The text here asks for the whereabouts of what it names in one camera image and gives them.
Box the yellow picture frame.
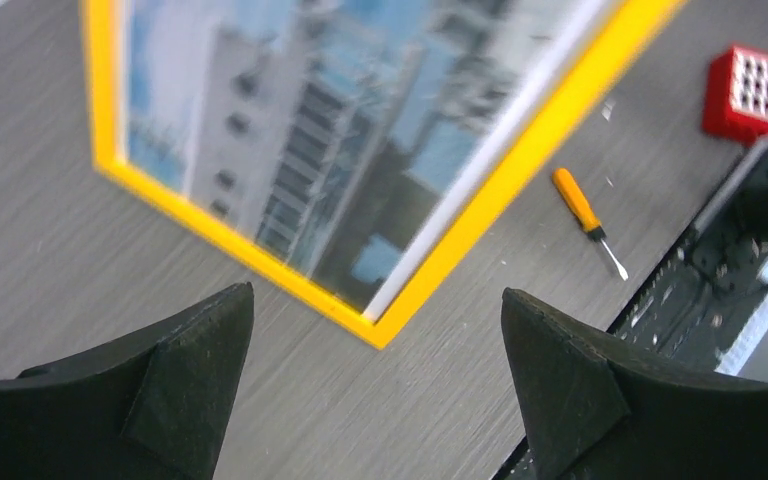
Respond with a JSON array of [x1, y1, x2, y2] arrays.
[[81, 1, 681, 349]]

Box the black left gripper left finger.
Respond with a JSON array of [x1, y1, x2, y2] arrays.
[[0, 283, 254, 479]]

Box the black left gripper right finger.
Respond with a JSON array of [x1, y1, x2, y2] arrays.
[[501, 288, 768, 479]]

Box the white slotted cable duct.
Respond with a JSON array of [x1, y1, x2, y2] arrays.
[[715, 291, 768, 376]]

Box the orange handled screwdriver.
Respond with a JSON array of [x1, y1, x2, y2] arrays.
[[551, 168, 629, 281]]

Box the red white grid block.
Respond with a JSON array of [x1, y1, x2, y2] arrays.
[[701, 44, 768, 146]]

